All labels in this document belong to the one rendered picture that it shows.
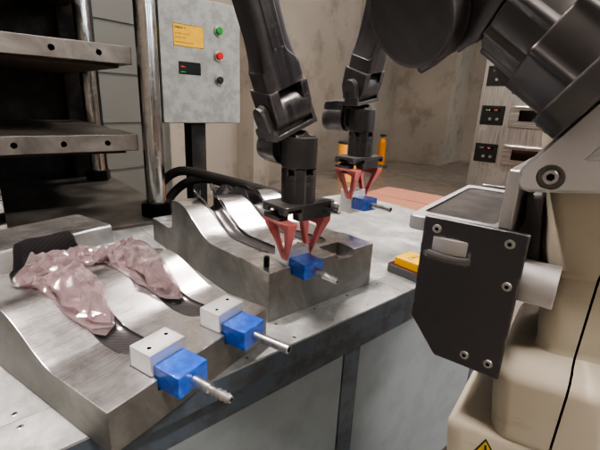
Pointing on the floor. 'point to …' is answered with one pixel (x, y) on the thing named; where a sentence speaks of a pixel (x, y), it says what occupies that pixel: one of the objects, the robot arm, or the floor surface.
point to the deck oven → (501, 133)
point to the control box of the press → (197, 71)
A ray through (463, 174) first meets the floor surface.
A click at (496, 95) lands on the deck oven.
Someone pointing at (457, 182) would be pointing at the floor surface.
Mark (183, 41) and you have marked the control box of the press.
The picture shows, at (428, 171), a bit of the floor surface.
